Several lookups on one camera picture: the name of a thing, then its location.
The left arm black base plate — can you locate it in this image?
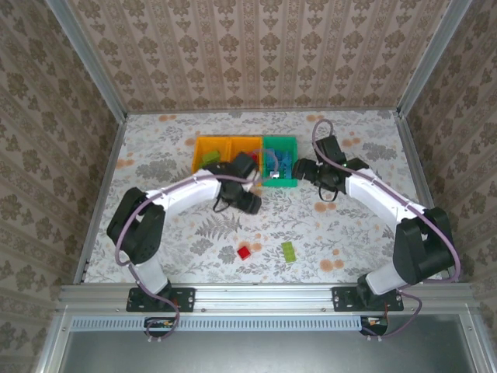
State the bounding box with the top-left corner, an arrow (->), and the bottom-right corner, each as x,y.
126,286 -> 195,314

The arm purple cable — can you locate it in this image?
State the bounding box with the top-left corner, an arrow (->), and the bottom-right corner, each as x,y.
311,118 -> 463,343
115,148 -> 279,343

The grey metal panel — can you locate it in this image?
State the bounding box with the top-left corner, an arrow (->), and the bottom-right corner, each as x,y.
36,313 -> 497,373

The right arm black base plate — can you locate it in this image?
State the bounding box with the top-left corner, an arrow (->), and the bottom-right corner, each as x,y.
332,286 -> 405,313

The green plastic bin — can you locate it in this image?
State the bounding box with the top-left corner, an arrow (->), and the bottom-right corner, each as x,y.
262,134 -> 299,188

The thin aluminium edge rail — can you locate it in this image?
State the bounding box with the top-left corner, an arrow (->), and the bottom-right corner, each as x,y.
126,106 -> 399,115

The floral table cover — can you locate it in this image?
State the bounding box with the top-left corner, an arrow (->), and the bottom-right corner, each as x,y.
83,110 -> 451,284

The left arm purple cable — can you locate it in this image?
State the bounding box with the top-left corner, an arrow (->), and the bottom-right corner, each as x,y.
115,148 -> 279,343

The white slotted cable duct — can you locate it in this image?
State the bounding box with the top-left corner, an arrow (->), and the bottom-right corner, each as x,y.
71,315 -> 364,332

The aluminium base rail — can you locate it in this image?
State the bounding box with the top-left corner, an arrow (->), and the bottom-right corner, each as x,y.
57,283 -> 477,312

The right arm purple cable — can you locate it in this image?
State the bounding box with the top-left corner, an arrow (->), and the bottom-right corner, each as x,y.
311,118 -> 463,343

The aluminium side rail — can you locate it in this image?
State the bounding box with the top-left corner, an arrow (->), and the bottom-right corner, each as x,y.
394,111 -> 460,283
73,115 -> 128,284

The aluminium corner post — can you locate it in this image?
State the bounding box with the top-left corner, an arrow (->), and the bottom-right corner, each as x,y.
46,0 -> 128,120
398,0 -> 473,117

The orange plastic bin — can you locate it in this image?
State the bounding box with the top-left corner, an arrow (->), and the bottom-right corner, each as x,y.
193,134 -> 234,176
228,135 -> 266,188

